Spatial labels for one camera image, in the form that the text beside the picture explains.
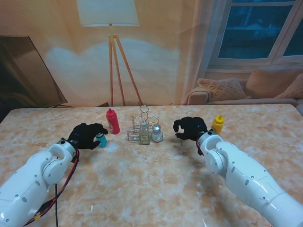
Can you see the white shaker with silver cap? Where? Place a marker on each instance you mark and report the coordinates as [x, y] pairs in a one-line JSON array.
[[157, 134]]

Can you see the dark flat screen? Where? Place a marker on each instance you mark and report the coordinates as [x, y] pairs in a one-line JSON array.
[[21, 75]]

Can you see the clear olive oil bottle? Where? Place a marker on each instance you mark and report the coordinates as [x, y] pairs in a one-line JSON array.
[[144, 136]]

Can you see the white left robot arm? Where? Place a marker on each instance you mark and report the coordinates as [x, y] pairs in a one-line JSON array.
[[28, 179]]

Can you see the knitted beige cushion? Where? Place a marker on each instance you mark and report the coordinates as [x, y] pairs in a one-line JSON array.
[[220, 88]]

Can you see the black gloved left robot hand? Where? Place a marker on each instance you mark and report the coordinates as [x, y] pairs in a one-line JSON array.
[[85, 137]]

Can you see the white framed window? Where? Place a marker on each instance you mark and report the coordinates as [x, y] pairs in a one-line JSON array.
[[248, 30]]

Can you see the plain tan cushion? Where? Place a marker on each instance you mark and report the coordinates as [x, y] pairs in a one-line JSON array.
[[270, 82]]

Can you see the red ketchup squeeze bottle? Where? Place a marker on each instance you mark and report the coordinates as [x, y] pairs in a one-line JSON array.
[[113, 123]]

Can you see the yellow mustard squeeze bottle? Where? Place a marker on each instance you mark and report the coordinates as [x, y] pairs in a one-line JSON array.
[[217, 125]]

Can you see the teal shaker with silver cap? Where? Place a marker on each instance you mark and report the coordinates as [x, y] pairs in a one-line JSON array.
[[103, 141]]

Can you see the beige sofa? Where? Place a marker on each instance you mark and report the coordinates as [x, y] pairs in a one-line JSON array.
[[198, 97]]

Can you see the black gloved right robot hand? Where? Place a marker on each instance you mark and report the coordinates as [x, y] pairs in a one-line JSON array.
[[193, 128]]

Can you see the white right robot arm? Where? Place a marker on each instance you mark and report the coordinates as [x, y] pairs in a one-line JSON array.
[[241, 170]]

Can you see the tripod floor lamp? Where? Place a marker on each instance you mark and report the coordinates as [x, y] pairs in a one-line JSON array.
[[107, 11]]

